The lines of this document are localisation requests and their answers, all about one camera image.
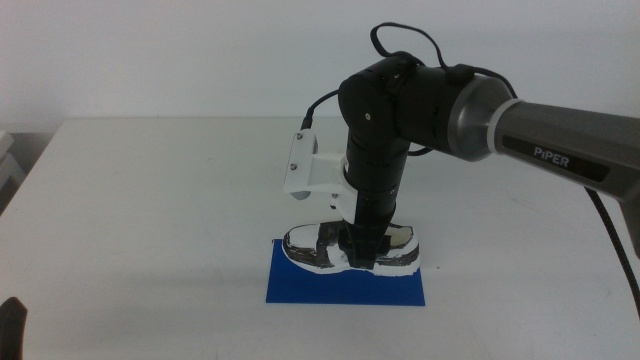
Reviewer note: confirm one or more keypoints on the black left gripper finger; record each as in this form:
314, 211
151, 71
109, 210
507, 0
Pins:
11, 330

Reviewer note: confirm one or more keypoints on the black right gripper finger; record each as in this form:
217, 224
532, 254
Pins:
362, 256

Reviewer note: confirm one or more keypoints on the white and black shoe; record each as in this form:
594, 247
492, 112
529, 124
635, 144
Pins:
310, 247

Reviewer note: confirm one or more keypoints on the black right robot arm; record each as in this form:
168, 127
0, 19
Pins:
500, 122

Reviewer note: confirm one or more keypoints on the blue rectangular mat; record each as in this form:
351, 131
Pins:
345, 287

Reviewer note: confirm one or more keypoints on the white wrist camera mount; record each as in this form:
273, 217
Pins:
315, 175

